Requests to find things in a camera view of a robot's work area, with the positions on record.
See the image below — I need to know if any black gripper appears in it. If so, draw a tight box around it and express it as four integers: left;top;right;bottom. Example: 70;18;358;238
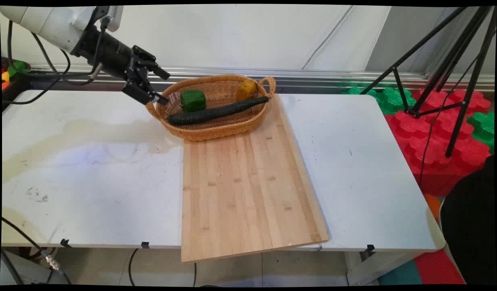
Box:
72;24;171;107

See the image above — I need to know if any dark green cucumber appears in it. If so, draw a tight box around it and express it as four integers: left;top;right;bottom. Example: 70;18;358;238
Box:
167;96;270;125

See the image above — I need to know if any green bell pepper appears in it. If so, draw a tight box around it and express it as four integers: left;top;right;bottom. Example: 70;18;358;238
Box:
181;90;207;113

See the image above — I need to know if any woven wicker basket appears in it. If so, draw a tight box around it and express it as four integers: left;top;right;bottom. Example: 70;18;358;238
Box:
143;74;276;142

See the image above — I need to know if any yellow toy fruit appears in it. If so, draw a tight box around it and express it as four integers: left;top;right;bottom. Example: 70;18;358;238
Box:
236;79;258;101

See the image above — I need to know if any green toy vegetable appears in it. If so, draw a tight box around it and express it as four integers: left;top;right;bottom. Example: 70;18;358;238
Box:
8;60;31;80

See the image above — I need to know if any black storage box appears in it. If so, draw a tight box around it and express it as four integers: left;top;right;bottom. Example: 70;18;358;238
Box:
1;74;31;112

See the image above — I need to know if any bamboo cutting board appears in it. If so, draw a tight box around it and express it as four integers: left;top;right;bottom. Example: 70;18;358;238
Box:
181;94;330;263

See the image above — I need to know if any large green foam block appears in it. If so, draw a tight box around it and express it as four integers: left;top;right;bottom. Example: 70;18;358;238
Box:
341;86;417;115

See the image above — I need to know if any red foam block stack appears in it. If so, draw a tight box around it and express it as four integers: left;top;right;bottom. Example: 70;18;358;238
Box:
384;89;492;197

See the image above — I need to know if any white table leg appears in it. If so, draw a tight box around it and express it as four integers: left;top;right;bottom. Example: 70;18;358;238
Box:
345;251;428;286

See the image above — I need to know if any orange foam piece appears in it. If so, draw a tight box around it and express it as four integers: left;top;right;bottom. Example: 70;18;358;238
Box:
424;194;441;221

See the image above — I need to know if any teal floor mat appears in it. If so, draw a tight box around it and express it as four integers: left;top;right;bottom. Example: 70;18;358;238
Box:
379;259;423;286

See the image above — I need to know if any black tripod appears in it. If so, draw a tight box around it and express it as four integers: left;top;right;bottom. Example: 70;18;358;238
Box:
360;6;497;158

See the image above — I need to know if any small green foam block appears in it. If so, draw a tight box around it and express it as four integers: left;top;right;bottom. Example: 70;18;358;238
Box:
467;112;495;155

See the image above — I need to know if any red floor mat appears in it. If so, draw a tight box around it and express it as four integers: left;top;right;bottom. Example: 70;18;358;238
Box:
413;249;465;285

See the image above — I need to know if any black chair back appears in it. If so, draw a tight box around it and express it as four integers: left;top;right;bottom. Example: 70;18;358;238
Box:
439;156;496;285

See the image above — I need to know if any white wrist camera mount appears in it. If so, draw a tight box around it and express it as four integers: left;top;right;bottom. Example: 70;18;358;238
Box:
92;6;124;33

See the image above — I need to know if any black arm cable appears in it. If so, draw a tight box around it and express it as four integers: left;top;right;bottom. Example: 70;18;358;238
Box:
7;20;104;105

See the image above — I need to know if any aluminium window rail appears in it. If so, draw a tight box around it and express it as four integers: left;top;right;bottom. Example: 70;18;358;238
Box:
29;64;495;93

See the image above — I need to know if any black cable with metal connector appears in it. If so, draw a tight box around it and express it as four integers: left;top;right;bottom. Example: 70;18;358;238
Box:
1;217;72;284

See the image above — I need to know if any black tripod cable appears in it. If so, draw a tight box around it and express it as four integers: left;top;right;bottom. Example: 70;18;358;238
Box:
418;53;480;187

